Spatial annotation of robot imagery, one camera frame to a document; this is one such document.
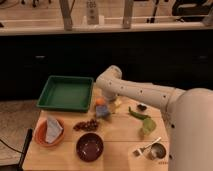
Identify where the bunch of brown grapes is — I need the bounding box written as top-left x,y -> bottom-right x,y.
73,119 -> 99,131

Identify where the orange fruit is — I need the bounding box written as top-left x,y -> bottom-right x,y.
95,98 -> 105,106

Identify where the green chili pepper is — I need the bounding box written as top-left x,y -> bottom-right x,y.
128,107 -> 151,120

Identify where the orange bowl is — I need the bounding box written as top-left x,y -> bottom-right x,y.
34,119 -> 65,148

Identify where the silver metal cup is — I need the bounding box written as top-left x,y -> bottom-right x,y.
149,143 -> 166,160

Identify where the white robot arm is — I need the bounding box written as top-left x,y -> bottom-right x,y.
96,65 -> 213,171

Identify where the green plastic tray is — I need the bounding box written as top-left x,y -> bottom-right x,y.
37,75 -> 93,112

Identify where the dark red bowl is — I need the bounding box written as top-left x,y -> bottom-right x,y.
76,133 -> 104,162

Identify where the light green cup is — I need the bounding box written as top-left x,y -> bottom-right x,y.
141,118 -> 156,135

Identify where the white folded cloth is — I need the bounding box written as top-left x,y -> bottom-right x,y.
45,116 -> 63,143

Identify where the blue sponge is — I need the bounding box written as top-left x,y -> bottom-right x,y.
96,105 -> 110,118

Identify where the yellow banana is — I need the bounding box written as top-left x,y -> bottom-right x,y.
113,99 -> 122,108

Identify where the silver fork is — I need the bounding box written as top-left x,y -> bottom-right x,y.
133,137 -> 161,157

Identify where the black bar left of table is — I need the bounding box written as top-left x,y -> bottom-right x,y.
17,128 -> 33,171

